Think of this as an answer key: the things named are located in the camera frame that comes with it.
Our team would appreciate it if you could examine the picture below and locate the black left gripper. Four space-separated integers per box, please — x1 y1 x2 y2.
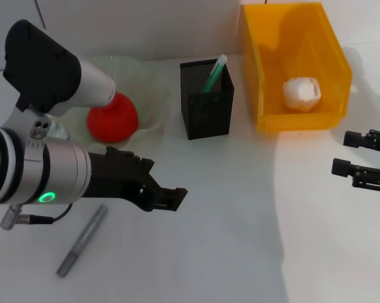
82 146 189 213

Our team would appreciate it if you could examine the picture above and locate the white paper ball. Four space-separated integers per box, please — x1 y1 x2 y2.
283 76 323 111

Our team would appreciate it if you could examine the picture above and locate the red-orange fruit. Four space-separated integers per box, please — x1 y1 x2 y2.
86 92 140 144

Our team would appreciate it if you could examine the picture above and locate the grey marker pen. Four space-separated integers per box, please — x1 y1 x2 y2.
56 204 109 278

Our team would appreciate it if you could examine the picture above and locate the green utility knife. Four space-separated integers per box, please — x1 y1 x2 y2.
199 54 228 95

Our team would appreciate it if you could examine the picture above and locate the clear green-label water bottle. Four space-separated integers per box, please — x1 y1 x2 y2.
47 114 71 140

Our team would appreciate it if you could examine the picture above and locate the black mesh pen holder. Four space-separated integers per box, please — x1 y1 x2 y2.
179 57 235 141

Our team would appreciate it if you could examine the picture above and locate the green glass fruit plate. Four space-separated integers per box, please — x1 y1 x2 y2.
60 56 170 152

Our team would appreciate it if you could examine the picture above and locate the yellow plastic bin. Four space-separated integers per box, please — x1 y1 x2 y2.
242 1 353 132

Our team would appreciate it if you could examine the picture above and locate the left gripper cable with plug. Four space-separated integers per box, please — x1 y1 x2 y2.
0 201 74 231

